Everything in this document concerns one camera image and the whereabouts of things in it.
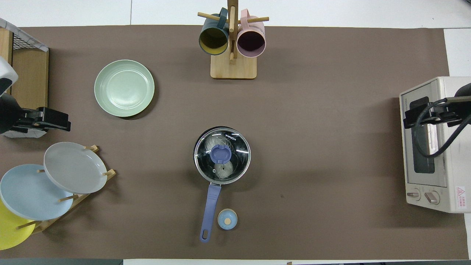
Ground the dark blue saucepan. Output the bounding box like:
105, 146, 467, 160
193, 126, 252, 243

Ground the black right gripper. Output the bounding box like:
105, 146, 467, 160
403, 96, 463, 129

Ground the light blue plate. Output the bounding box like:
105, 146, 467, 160
0, 164, 74, 221

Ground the grey plate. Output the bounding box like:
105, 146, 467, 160
43, 142, 108, 194

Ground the beige toaster oven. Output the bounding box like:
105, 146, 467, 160
400, 77, 471, 214

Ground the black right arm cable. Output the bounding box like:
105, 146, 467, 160
413, 98, 471, 159

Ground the glass lid blue knob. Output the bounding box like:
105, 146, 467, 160
194, 127, 251, 184

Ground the small blue round timer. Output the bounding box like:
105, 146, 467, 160
217, 208, 238, 230

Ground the pink mug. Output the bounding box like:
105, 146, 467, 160
237, 9, 266, 58

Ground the wooden two-tier shelf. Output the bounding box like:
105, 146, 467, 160
0, 29, 49, 110

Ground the light green plate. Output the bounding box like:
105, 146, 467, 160
94, 60, 155, 117

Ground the black wire basket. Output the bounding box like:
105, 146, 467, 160
12, 31, 48, 52

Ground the wooden plate rack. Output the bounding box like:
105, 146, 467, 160
17, 145, 117, 235

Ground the dark teal mug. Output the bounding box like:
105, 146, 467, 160
199, 8, 229, 56

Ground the brown table mat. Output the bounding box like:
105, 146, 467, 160
0, 25, 470, 260

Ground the yellow plate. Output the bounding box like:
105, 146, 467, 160
0, 199, 36, 251

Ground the wooden mug tree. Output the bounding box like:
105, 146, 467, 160
198, 0, 269, 80

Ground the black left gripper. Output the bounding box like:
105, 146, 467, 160
15, 107, 71, 134

